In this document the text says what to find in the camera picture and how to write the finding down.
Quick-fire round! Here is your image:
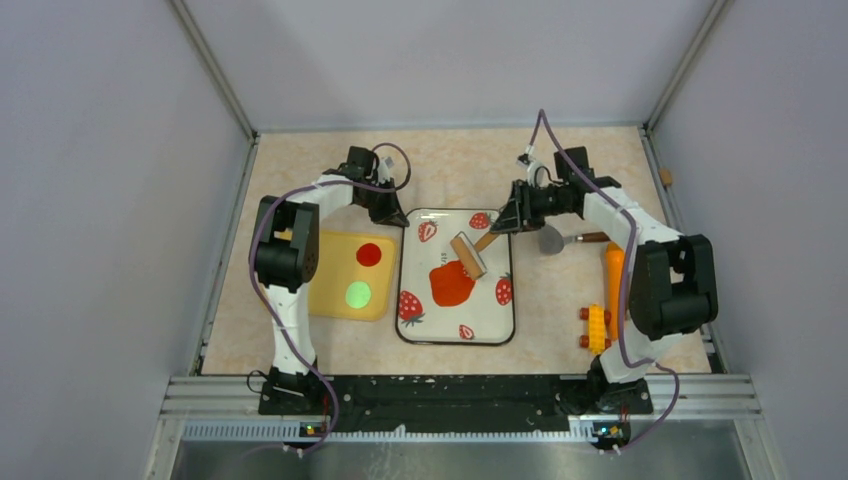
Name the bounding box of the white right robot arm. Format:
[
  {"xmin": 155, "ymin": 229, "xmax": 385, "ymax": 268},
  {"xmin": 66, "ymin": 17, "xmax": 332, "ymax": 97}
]
[{"xmin": 490, "ymin": 147, "xmax": 719, "ymax": 412}]

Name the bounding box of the white strawberry enamel tray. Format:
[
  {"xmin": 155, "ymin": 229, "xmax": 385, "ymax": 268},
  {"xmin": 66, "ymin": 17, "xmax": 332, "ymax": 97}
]
[{"xmin": 395, "ymin": 208, "xmax": 516, "ymax": 346}]

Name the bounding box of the steel scraper wooden handle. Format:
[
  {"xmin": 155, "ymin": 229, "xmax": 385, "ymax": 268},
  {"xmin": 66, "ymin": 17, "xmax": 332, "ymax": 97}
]
[{"xmin": 537, "ymin": 225, "xmax": 610, "ymax": 256}]

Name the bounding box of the green dough disc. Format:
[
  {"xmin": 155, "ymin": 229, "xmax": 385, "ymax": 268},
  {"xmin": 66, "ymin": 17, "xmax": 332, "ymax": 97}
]
[{"xmin": 345, "ymin": 281, "xmax": 372, "ymax": 310}]

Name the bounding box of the orange toy microphone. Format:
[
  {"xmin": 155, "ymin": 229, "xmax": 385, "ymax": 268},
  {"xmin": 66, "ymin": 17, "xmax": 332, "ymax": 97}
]
[{"xmin": 604, "ymin": 242, "xmax": 625, "ymax": 341}]

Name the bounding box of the orange dough disc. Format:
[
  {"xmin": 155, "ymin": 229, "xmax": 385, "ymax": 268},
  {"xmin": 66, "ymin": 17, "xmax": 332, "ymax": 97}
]
[{"xmin": 429, "ymin": 260, "xmax": 476, "ymax": 307}]

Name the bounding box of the wooden pastry roller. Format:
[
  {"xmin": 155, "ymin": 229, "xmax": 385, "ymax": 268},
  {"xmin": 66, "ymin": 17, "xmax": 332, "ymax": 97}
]
[{"xmin": 449, "ymin": 231, "xmax": 499, "ymax": 280}]

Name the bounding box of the red dough disc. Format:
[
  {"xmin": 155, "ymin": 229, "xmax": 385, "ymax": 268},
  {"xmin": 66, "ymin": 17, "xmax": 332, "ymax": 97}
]
[{"xmin": 356, "ymin": 243, "xmax": 383, "ymax": 267}]

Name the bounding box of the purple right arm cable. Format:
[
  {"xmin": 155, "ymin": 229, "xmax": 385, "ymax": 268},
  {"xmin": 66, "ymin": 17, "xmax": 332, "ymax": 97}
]
[{"xmin": 526, "ymin": 109, "xmax": 681, "ymax": 455}]

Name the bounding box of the yellow red toy block car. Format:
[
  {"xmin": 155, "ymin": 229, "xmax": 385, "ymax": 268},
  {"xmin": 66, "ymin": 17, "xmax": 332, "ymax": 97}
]
[{"xmin": 579, "ymin": 304, "xmax": 611, "ymax": 355}]

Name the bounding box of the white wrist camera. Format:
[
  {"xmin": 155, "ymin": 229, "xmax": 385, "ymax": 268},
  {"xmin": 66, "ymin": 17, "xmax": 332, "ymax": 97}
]
[
  {"xmin": 517, "ymin": 153, "xmax": 551, "ymax": 187},
  {"xmin": 376, "ymin": 156, "xmax": 394, "ymax": 183}
]

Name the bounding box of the yellow plastic tray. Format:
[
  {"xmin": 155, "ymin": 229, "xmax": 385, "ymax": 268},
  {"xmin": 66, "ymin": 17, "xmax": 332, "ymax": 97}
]
[{"xmin": 308, "ymin": 230, "xmax": 398, "ymax": 322}]

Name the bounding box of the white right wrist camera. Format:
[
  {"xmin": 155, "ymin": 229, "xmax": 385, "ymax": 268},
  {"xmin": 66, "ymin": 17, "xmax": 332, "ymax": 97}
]
[{"xmin": 517, "ymin": 153, "xmax": 551, "ymax": 187}]

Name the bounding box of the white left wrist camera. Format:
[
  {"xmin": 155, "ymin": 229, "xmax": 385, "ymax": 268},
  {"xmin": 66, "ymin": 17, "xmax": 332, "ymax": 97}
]
[{"xmin": 376, "ymin": 156, "xmax": 394, "ymax": 183}]

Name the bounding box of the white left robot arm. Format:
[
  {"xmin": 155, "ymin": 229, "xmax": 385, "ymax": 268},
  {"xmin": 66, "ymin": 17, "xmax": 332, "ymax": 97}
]
[{"xmin": 248, "ymin": 146, "xmax": 412, "ymax": 414}]

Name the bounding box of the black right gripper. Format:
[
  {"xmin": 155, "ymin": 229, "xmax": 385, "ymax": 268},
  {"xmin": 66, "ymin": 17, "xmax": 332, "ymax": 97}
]
[{"xmin": 490, "ymin": 180, "xmax": 571, "ymax": 236}]

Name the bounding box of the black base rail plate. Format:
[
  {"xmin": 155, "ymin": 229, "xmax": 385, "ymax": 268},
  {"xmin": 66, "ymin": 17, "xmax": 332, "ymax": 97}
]
[{"xmin": 257, "ymin": 373, "xmax": 654, "ymax": 434}]

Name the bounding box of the small wooden corner stopper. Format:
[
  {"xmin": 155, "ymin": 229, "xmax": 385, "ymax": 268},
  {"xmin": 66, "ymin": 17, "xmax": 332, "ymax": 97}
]
[{"xmin": 658, "ymin": 168, "xmax": 673, "ymax": 188}]

